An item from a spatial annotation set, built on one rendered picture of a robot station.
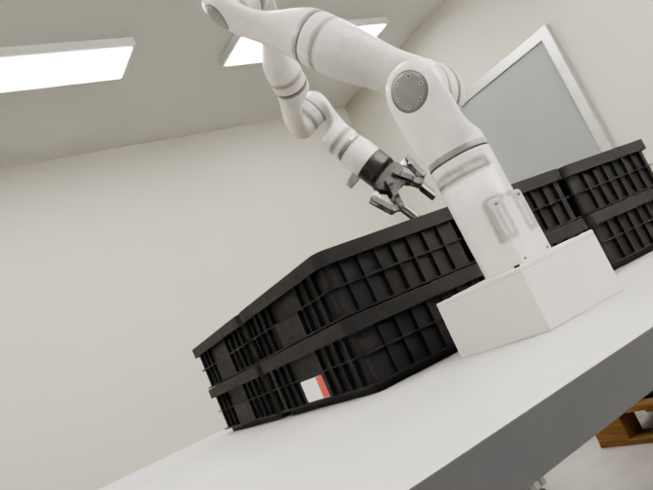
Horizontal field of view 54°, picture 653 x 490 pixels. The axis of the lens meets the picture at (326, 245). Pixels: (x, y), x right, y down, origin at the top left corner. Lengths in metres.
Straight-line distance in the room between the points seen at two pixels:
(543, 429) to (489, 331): 0.43
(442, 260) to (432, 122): 0.28
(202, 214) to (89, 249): 0.88
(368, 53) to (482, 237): 0.34
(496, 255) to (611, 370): 0.40
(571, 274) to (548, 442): 0.45
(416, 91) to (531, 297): 0.32
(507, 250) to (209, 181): 4.32
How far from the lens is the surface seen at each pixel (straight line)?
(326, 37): 1.03
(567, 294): 0.86
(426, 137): 0.92
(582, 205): 1.38
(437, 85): 0.92
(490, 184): 0.90
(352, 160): 1.34
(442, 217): 1.12
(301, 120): 1.35
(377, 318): 0.99
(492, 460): 0.42
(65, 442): 4.36
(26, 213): 4.70
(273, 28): 1.10
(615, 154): 1.51
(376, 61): 1.03
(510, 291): 0.83
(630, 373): 0.54
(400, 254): 1.06
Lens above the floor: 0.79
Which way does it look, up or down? 9 degrees up
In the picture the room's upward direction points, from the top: 24 degrees counter-clockwise
